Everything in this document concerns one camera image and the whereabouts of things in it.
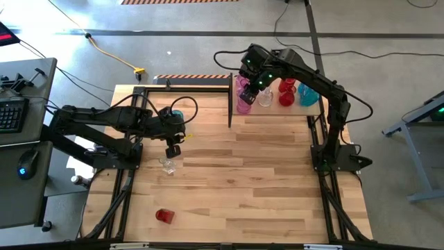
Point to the brown bottle white cap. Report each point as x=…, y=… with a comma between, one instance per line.
x=79, y=180

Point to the black ramp hazard striped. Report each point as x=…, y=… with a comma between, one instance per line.
x=190, y=80

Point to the pink tall swirl glass vase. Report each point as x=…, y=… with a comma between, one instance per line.
x=239, y=80

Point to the clear square glass vase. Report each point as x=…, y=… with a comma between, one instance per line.
x=169, y=166

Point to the red square glass vase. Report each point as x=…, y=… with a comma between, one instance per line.
x=164, y=216

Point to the white paper sheet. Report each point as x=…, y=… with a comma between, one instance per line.
x=78, y=166

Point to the teal square cut-glass vase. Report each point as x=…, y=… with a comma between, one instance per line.
x=311, y=98

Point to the black aluminium table frame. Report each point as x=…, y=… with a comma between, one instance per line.
x=187, y=89

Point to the black device red screen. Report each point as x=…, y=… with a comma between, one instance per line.
x=7, y=34

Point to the pink ribbed glass bottle vase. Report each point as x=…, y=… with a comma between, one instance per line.
x=243, y=108

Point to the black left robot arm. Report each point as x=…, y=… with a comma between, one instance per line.
x=104, y=118

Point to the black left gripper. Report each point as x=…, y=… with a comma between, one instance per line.
x=171, y=126

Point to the clear scalloped squat glass vase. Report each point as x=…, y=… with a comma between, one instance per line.
x=265, y=99

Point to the black round desk foot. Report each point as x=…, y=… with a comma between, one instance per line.
x=46, y=226

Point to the white label strip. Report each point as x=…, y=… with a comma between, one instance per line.
x=128, y=246
x=322, y=247

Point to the wooden shelf black metal frame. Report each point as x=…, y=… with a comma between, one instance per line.
x=277, y=110

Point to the red smooth bulbous glass vase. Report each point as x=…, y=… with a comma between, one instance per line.
x=287, y=99

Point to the grey desk leg frame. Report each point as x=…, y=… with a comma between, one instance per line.
x=412, y=118

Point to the black keyboard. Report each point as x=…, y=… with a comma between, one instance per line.
x=12, y=114

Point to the black computer mouse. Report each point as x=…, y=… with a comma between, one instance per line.
x=27, y=164

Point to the black desk clamp mount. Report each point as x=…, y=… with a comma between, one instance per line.
x=17, y=83

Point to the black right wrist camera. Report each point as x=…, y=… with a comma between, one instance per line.
x=253, y=57

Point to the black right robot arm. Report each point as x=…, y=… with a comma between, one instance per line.
x=312, y=74

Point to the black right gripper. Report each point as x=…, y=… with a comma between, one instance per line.
x=263, y=80

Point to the teal round glass vase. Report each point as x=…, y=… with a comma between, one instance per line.
x=178, y=113

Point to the grey computer desk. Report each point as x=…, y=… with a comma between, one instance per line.
x=34, y=114

